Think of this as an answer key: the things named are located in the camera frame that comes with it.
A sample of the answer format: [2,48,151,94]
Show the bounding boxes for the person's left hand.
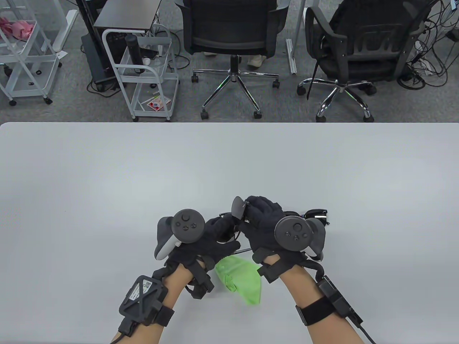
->
[163,214,241,270]

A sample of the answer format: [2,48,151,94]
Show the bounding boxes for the person's right hand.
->
[238,195,320,283]

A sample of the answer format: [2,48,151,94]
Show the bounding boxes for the small mirrored oval sunglasses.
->
[229,196,253,254]

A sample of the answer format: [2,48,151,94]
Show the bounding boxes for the green cleaning cloth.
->
[214,255,263,306]

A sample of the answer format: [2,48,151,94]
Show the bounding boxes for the thick black square sunglasses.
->
[285,209,330,227]

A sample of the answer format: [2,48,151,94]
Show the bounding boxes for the grey right hand controller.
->
[274,215,327,262]

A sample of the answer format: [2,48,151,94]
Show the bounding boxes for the grey hand controller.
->
[154,209,205,261]
[274,215,327,262]

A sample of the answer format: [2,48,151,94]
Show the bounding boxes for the grey left hand controller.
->
[154,209,205,261]

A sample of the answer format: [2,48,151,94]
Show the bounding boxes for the black left wrist tracker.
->
[118,275,175,335]

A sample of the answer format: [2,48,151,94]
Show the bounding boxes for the black wrist tracker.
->
[296,274,375,344]
[118,275,175,335]

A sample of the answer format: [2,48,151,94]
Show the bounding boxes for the black right wrist tracker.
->
[296,274,375,344]

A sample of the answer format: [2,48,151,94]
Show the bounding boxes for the red and white packet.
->
[146,96,172,111]

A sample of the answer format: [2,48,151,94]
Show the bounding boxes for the white table leg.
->
[285,0,307,75]

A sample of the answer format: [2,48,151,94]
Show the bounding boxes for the black office chair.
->
[296,0,436,123]
[175,0,289,120]

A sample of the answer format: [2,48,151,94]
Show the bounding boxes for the grey flat device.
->
[137,36,172,49]

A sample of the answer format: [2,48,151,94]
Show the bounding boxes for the black bottle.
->
[125,34,146,75]

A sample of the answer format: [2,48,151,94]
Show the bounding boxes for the black computer tower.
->
[81,32,120,92]

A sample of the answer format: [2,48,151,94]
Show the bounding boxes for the dark side table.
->
[93,0,162,36]

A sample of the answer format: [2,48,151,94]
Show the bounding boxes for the black desk leg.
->
[75,0,108,77]

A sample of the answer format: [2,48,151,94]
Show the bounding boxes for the white table foot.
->
[52,10,79,52]

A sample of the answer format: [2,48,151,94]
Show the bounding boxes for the pink cloth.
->
[0,16,34,40]

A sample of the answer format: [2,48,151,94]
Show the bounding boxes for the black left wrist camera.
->
[185,267,215,300]

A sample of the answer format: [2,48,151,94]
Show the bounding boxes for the white rolling cart with handle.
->
[102,25,180,122]

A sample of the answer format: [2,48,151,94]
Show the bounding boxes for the tangle of black cables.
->
[396,0,459,90]

